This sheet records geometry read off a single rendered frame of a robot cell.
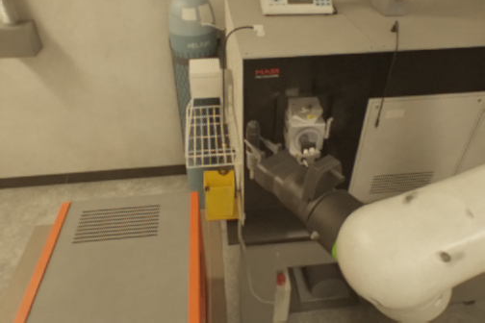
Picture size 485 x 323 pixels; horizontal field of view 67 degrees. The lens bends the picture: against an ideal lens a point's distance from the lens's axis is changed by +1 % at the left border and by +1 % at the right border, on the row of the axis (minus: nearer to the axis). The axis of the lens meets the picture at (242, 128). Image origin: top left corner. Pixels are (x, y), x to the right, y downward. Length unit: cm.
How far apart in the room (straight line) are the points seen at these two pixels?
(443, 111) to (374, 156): 26
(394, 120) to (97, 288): 97
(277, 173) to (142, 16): 169
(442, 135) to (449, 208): 102
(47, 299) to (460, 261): 78
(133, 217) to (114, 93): 151
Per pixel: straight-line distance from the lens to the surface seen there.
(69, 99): 253
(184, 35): 182
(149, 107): 245
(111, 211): 104
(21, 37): 227
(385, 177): 145
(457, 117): 140
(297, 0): 136
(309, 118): 109
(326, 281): 199
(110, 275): 92
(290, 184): 61
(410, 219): 40
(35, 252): 162
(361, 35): 122
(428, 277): 41
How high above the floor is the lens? 186
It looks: 35 degrees down
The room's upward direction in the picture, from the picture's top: straight up
